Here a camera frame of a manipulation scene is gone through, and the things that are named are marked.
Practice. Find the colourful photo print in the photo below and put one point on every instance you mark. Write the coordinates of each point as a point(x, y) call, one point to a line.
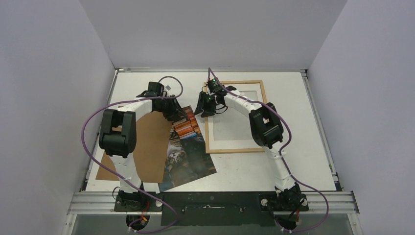
point(187, 159)

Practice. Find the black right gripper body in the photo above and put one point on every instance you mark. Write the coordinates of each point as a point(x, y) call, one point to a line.
point(205, 105)

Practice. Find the wooden picture frame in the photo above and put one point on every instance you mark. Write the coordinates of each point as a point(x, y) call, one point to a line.
point(233, 150)

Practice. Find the clear acrylic sheet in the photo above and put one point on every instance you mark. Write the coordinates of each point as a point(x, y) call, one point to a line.
point(230, 126)

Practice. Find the aluminium front rail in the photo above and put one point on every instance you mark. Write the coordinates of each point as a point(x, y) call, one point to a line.
point(103, 203)

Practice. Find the white mat board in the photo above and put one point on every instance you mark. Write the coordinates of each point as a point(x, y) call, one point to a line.
point(227, 142)

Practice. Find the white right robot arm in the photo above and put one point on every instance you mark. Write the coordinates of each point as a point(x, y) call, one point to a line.
point(265, 124)

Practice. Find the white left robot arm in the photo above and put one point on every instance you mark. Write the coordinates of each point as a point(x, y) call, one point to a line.
point(118, 132)

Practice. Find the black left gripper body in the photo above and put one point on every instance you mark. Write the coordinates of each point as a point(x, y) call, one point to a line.
point(165, 105)

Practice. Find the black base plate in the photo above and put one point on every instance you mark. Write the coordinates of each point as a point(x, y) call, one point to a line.
point(261, 208)

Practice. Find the brown cardboard backing board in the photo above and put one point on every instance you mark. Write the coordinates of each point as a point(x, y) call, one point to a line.
point(150, 153)

